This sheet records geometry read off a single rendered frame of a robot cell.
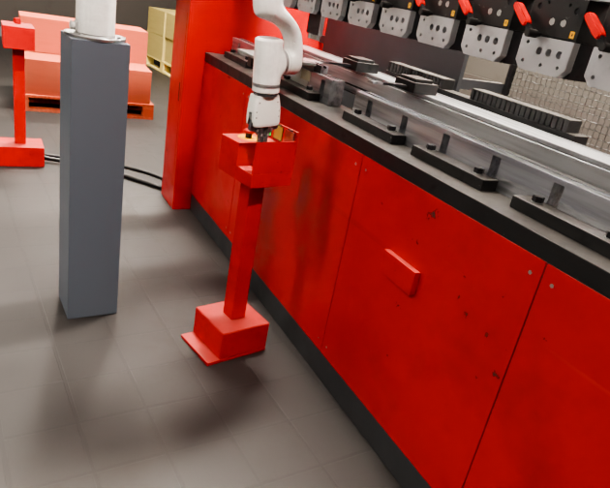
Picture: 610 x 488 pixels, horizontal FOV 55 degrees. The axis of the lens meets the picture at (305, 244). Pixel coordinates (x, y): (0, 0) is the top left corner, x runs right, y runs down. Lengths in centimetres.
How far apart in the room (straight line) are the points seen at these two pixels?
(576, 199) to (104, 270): 161
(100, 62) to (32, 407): 107
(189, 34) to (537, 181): 213
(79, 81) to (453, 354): 139
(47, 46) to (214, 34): 254
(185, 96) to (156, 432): 189
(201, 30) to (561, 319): 239
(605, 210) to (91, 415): 149
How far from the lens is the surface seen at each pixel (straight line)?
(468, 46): 168
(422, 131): 180
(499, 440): 150
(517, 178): 153
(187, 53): 318
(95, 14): 205
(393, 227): 170
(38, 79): 522
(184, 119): 325
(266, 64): 179
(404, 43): 280
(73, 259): 224
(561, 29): 149
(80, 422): 191
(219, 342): 212
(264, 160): 185
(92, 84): 204
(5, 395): 203
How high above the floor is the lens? 126
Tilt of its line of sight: 23 degrees down
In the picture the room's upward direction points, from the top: 11 degrees clockwise
